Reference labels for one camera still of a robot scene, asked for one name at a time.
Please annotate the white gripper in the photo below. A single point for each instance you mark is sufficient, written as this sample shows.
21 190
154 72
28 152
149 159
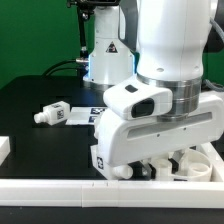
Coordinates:
121 142

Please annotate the white round stool seat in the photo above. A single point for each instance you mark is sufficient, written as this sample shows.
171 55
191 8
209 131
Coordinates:
194 166

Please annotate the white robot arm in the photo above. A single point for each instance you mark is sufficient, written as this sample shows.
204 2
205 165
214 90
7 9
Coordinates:
171 36

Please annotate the white paper marker sheet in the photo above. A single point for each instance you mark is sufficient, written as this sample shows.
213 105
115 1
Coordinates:
84 115

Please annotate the white obstacle fence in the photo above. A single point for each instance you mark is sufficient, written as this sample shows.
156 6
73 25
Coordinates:
90 193

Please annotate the white block left edge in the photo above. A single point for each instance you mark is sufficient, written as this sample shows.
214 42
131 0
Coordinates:
4 148

